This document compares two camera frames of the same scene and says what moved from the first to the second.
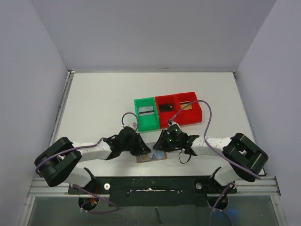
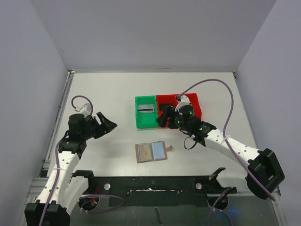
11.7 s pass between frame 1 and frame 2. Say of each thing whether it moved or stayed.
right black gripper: moved
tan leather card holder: stayed
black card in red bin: stayed
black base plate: stayed
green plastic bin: moved
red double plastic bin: stayed
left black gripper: moved
